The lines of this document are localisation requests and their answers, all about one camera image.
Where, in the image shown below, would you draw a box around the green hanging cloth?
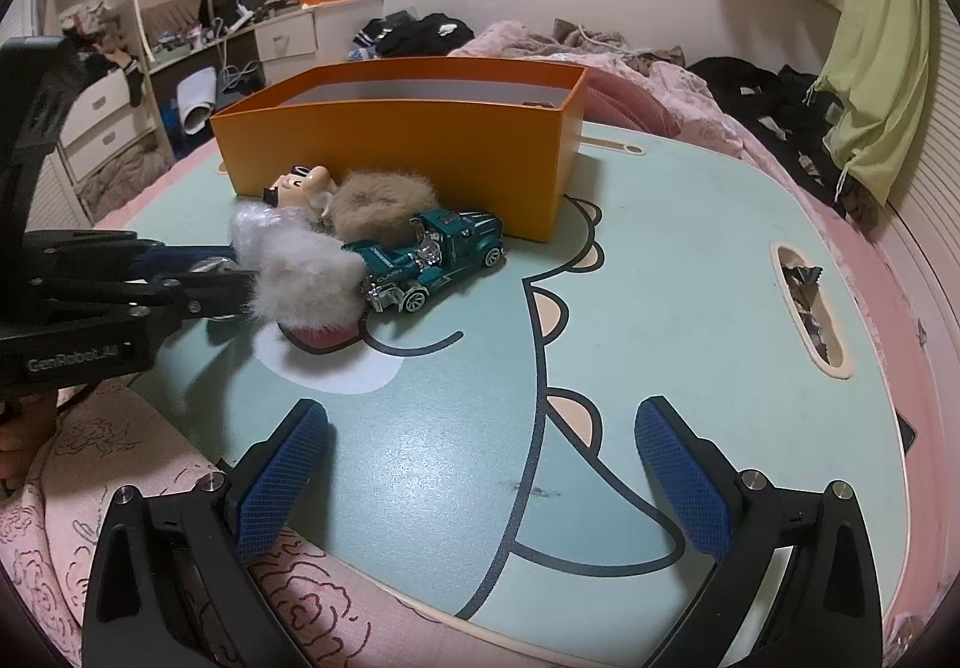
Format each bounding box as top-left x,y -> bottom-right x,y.
814,0 -> 932,213

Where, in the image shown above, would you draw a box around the orange cardboard box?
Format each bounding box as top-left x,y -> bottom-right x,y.
210,57 -> 587,243

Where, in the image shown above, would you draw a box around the teal toy car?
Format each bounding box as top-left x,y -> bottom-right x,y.
341,209 -> 507,315

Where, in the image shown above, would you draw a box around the cartoon printed desktop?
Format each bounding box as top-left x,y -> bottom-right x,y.
97,121 -> 920,668

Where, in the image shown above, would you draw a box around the person's left hand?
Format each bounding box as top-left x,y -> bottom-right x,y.
0,392 -> 61,491

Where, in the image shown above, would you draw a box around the white furry scrunchie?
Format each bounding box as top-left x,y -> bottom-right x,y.
229,201 -> 368,329

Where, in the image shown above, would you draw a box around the brown knit cloth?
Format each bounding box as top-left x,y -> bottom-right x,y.
555,19 -> 685,70

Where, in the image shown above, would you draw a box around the red pillow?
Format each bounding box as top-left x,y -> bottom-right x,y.
585,68 -> 685,139

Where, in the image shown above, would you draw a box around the white desk drawer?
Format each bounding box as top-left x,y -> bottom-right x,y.
255,12 -> 317,62

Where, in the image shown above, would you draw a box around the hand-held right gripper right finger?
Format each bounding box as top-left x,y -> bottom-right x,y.
634,396 -> 886,668

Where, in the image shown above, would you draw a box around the mixed clothes pile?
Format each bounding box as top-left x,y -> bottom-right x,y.
64,1 -> 130,62

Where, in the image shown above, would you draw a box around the black striped sock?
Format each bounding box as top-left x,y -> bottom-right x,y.
120,57 -> 148,107

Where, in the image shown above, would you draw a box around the small cartoon figurine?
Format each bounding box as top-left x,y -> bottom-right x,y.
261,164 -> 338,212

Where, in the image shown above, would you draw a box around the black clothes pile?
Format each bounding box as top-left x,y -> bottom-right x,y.
686,57 -> 865,206

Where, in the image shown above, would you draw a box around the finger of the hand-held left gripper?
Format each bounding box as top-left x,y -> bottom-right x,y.
26,229 -> 241,284
30,270 -> 257,341

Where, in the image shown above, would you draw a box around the crumpled wrappers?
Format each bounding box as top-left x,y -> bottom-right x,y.
780,263 -> 830,363

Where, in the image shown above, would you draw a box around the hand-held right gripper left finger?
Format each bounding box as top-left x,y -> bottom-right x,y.
81,398 -> 331,668

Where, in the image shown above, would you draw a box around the pink floral quilt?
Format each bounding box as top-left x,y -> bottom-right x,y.
0,19 -> 751,668

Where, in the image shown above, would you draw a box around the white slatted door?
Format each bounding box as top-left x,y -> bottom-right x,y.
877,0 -> 960,429

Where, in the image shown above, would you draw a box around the brown fuzzy blanket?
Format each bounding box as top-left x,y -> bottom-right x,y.
75,139 -> 171,224

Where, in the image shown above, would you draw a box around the white drawer unit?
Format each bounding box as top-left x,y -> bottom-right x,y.
56,68 -> 160,191

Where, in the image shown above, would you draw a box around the black striped clothes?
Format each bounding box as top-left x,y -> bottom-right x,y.
352,12 -> 478,59

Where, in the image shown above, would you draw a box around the beige furry scrunchie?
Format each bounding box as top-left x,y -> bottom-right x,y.
324,169 -> 442,242

